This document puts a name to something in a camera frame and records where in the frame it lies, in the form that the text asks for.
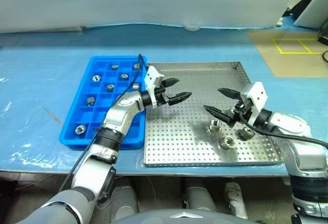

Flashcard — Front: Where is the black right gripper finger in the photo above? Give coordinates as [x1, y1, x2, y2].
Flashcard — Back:
[217, 88, 242, 101]
[203, 105, 233, 126]

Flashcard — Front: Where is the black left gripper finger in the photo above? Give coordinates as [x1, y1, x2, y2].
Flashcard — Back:
[162, 78, 179, 89]
[167, 91, 193, 106]

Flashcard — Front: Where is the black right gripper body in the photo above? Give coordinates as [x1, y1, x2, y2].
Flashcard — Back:
[224, 97, 254, 129]

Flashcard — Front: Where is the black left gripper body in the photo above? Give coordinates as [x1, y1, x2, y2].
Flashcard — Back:
[154, 85, 172, 107]

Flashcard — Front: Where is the perforated steel tray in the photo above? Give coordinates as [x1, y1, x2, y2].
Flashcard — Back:
[143, 60, 285, 168]

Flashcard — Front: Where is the blue compartment tray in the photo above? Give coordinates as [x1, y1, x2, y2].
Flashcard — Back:
[58, 55, 149, 151]

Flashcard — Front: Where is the metal nut upper left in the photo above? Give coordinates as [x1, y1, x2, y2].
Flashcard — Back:
[208, 118, 222, 133]

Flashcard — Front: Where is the metal nut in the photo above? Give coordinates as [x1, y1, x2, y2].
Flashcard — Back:
[208, 118, 222, 133]
[221, 136, 236, 150]
[239, 127, 255, 140]

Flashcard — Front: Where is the metal nut right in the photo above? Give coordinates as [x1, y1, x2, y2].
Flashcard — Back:
[239, 127, 255, 140]

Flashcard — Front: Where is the metal nut lower middle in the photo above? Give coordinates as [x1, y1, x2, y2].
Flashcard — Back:
[221, 136, 236, 150]

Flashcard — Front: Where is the brown cardboard sheet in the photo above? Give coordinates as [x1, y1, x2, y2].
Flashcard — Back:
[247, 30, 328, 78]

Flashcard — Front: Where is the white backdrop sheet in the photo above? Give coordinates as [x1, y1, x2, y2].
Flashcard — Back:
[0, 0, 299, 34]

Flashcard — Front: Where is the grey rounded shape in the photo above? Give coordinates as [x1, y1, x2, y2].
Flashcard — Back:
[110, 182, 140, 222]
[183, 184, 217, 212]

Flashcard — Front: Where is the white scuffed rounded shape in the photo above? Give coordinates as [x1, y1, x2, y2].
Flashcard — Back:
[224, 182, 249, 220]

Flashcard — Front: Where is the grey robot torso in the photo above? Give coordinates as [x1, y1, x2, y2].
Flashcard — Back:
[112, 208, 248, 224]

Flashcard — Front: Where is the white foam board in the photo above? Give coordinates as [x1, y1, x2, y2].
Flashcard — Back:
[293, 0, 328, 28]

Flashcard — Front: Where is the blue plastic table cover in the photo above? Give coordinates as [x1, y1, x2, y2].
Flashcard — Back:
[0, 23, 328, 177]

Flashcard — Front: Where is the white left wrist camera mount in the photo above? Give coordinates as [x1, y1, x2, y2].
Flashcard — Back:
[143, 65, 165, 107]

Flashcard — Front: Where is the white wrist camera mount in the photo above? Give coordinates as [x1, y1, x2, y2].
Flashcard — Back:
[241, 81, 269, 127]
[143, 65, 165, 107]

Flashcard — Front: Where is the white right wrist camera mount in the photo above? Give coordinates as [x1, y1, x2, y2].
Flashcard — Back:
[241, 81, 269, 127]

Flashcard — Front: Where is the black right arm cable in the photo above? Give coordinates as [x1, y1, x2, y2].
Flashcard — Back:
[239, 117, 328, 149]

